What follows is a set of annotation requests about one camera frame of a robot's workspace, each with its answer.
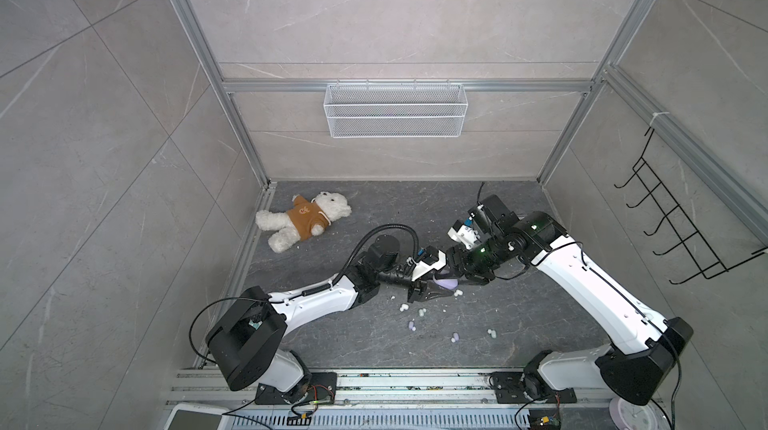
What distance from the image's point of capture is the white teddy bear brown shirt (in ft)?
3.06

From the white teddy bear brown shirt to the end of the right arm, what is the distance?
0.45 m

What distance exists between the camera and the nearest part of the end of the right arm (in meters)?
0.59
